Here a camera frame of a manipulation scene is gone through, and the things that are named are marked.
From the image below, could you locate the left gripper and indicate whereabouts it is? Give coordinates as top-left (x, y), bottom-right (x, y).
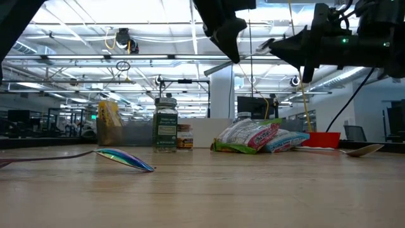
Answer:
top-left (192, 0), bottom-right (256, 63)

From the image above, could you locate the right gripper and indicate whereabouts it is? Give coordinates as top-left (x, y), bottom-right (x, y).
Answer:
top-left (268, 3), bottom-right (360, 83)

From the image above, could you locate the silver metal spoon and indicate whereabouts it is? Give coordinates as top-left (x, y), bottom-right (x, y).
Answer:
top-left (203, 37), bottom-right (277, 77)
top-left (294, 144), bottom-right (385, 158)

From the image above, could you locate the white-capped white-label spice jar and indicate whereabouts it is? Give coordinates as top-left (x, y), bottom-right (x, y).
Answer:
top-left (235, 111), bottom-right (253, 124)

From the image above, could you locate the green and pink ramen packet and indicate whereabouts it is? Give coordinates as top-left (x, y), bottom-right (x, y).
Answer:
top-left (211, 118), bottom-right (282, 155)

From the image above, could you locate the green-label glass spice jar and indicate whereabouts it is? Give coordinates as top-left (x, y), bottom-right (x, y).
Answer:
top-left (152, 97), bottom-right (178, 153)

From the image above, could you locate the yellow Maruchan ramen packet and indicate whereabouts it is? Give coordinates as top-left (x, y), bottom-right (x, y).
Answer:
top-left (97, 100), bottom-right (124, 146)

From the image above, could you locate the blue-edged ramen packet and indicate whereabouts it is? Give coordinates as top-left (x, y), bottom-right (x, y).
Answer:
top-left (262, 129), bottom-right (310, 154)

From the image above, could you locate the red plastic bowl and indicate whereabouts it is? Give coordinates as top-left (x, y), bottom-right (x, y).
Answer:
top-left (302, 132), bottom-right (342, 149)

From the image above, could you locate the white plastic bin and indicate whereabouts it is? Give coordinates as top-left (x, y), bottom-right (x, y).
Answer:
top-left (177, 118), bottom-right (234, 149)

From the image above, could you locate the grey mesh office chair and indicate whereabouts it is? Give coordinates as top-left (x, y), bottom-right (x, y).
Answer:
top-left (344, 125), bottom-right (368, 143)

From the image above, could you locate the small cork-topped spice jar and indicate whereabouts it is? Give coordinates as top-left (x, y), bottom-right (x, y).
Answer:
top-left (177, 123), bottom-right (194, 151)

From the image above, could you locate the rainbow iridescent metal spoon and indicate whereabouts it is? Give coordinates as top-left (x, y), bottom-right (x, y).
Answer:
top-left (0, 148), bottom-right (155, 174)

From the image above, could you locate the long black arm cable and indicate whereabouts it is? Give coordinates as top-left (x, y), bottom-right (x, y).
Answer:
top-left (325, 66), bottom-right (376, 133)

